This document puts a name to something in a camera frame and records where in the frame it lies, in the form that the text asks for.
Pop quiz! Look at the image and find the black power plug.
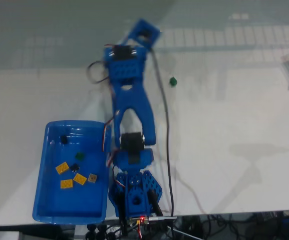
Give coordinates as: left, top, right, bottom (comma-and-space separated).
148, 191, 164, 217

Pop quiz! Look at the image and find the black camera cable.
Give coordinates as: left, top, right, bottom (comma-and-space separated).
148, 46, 179, 233

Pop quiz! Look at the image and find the yellow rectangular lego brick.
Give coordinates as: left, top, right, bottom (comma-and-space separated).
73, 172, 88, 186
55, 161, 70, 175
60, 179, 74, 190

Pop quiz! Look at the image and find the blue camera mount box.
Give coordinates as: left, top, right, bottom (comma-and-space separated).
126, 18, 161, 50

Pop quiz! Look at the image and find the controller board with red light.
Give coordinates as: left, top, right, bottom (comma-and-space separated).
129, 215, 150, 226

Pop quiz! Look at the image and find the blue plastic bin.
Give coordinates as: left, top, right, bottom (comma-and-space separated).
32, 120, 112, 225

